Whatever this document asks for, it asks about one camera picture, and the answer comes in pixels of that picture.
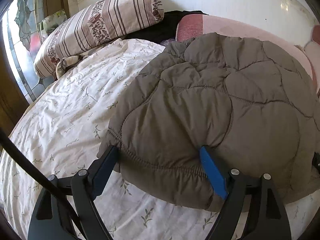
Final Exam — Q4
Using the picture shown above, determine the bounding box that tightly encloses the olive quilted hooded jacket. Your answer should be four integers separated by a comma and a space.
98, 33, 319, 211

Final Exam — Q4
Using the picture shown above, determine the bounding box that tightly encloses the white floral bed quilt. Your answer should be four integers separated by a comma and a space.
10, 39, 319, 239

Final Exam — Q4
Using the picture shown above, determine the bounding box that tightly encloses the pink padded headboard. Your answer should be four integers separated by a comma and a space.
176, 14, 319, 93

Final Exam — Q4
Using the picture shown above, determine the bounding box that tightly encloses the stained glass window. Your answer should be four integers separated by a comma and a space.
2, 0, 53, 103

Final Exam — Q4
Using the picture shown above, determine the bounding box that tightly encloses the black garment behind pillow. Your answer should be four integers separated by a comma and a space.
123, 10, 204, 44

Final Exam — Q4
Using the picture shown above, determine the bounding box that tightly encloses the striped floral pillow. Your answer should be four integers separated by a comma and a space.
34, 0, 164, 79

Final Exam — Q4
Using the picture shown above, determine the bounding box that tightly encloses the black cable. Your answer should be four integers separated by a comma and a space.
0, 129, 83, 240

